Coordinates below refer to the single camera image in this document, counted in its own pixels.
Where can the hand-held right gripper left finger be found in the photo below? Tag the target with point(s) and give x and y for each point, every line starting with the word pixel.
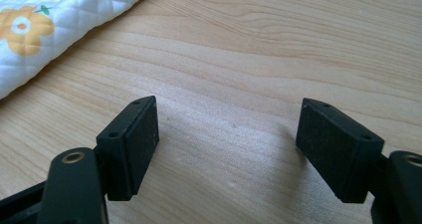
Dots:
pixel 129 154

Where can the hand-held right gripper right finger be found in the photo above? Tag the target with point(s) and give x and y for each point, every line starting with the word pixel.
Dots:
pixel 335 151

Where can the white quilted floral mat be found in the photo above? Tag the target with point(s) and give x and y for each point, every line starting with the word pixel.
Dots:
pixel 49 25

